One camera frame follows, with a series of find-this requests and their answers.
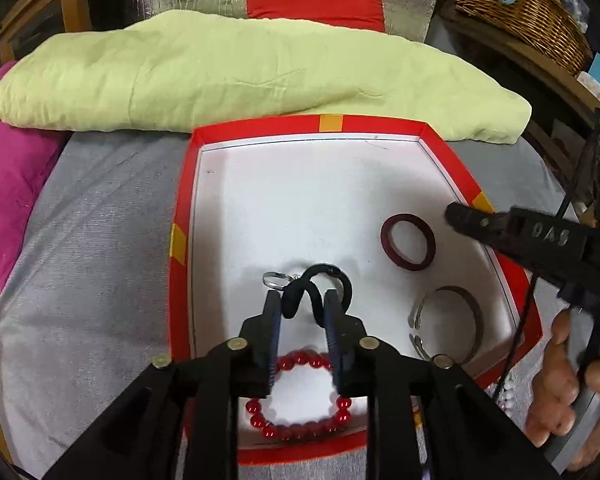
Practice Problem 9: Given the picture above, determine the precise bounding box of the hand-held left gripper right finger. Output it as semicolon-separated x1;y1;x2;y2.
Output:
322;290;561;480

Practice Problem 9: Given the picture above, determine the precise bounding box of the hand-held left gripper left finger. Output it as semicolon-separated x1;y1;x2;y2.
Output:
42;290;286;480

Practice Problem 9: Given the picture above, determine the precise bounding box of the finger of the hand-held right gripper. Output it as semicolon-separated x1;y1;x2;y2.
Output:
445;201;512;257

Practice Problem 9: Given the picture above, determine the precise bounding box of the black hair tie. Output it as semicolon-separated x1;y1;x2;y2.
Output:
282;262;353;321

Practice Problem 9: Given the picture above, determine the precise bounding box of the maroon bangle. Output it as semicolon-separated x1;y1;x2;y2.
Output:
380;214;437;272

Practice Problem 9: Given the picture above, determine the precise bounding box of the red shallow box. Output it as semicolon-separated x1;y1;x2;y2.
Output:
167;114;543;467

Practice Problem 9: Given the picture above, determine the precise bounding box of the person's right hand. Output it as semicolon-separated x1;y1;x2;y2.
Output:
522;307;600;472

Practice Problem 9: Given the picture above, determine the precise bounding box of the silver and brown bangle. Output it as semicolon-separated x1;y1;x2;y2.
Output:
409;286;483;366

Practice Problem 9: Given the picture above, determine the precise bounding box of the wooden bench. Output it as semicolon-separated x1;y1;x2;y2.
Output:
425;0;600;196

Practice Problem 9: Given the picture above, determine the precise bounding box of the grey bed sheet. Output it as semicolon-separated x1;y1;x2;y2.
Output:
0;132;581;480

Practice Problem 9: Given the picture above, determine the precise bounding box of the wicker basket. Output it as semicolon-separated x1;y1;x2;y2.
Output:
452;0;593;76

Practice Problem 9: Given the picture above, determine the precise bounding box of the yellow-green folded blanket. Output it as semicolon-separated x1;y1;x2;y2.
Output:
0;9;533;143

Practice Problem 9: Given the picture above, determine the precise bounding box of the red pillow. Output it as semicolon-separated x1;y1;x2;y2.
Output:
242;0;386;35

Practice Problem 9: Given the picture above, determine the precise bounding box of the magenta pillow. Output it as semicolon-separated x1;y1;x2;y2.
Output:
0;60;71;293

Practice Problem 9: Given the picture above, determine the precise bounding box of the wooden cabinet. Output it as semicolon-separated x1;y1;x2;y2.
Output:
0;0;141;63

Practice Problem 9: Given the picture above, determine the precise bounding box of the red bead bracelet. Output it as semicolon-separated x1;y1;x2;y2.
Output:
245;352;353;443

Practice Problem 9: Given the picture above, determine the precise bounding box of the silver ring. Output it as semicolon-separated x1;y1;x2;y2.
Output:
262;271;301;291

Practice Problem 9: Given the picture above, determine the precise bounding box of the black cable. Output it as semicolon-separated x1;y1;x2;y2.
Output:
489;270;538;403

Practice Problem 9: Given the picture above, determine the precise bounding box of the pink and white bead bracelet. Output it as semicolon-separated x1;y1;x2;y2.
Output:
496;374;520;412

